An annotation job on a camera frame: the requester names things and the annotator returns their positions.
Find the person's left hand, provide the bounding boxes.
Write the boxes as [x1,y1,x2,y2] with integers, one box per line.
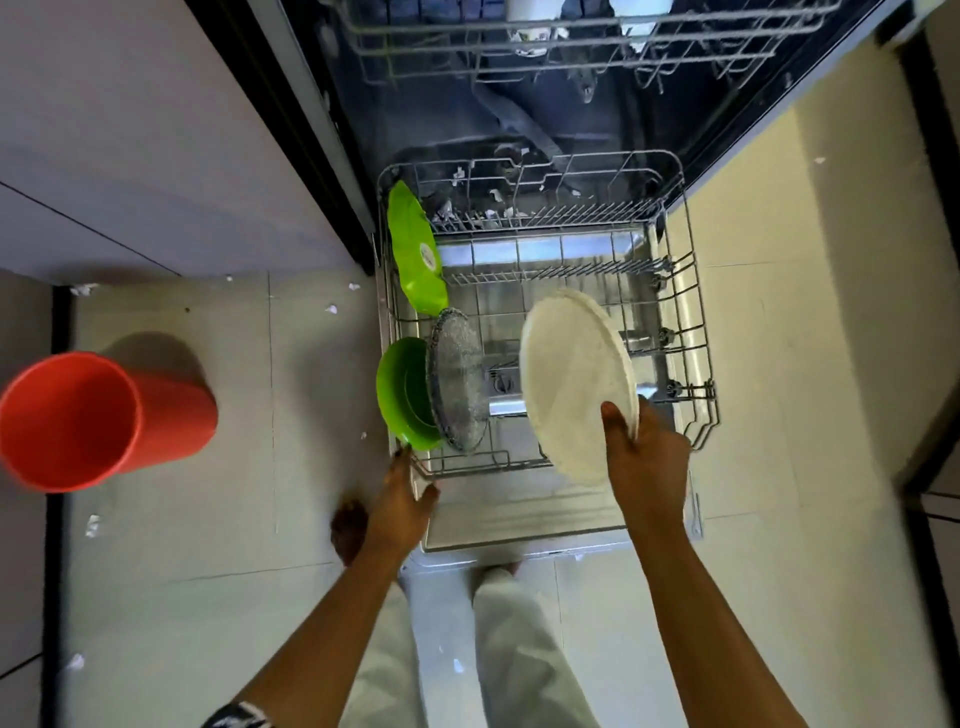
[365,444,441,562]

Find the person's right hand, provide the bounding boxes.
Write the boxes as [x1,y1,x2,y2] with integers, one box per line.
[600,397,693,535]

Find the white round plate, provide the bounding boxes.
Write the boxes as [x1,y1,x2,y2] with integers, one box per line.
[519,288,641,487]

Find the person's right forearm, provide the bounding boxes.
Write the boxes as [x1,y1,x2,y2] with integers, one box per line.
[628,521,810,728]

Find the person's left forearm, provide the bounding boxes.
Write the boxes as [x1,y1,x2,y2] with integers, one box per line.
[232,543,410,728]

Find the open dishwasher door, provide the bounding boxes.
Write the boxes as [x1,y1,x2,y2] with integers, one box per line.
[397,225,710,575]

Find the person's left foot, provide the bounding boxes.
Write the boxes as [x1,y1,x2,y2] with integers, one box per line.
[330,498,371,568]

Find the green round bowl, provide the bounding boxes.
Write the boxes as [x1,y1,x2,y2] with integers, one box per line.
[375,336,444,453]

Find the grey speckled plate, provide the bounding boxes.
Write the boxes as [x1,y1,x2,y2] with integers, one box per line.
[426,308,491,455]

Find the person's left trouser leg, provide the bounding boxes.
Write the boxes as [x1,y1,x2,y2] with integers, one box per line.
[339,579,430,728]

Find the person's trouser leg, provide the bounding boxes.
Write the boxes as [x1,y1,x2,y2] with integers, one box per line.
[339,579,430,728]
[471,566,603,728]

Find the person's right trouser leg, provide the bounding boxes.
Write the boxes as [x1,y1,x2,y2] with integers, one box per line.
[471,566,603,728]

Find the green leaf-shaped plate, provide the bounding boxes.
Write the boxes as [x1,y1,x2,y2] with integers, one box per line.
[387,180,450,318]

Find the black patterned wristband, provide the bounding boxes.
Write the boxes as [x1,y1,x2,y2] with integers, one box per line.
[201,700,273,728]

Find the red plastic bucket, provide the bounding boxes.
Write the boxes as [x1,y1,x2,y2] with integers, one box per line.
[0,351,220,495]

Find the dishwasher body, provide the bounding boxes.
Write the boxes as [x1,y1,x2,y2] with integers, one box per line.
[186,0,910,273]

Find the white cup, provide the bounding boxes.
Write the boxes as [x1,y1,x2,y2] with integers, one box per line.
[609,0,676,55]
[504,0,569,59]

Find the lower wire dishwasher rack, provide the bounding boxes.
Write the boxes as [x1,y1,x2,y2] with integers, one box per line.
[374,149,720,481]

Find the wire dishwasher rack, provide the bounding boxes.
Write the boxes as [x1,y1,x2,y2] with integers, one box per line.
[322,0,843,90]
[374,149,720,481]

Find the upper wire dishwasher rack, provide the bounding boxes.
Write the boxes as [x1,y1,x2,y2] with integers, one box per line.
[322,0,843,90]

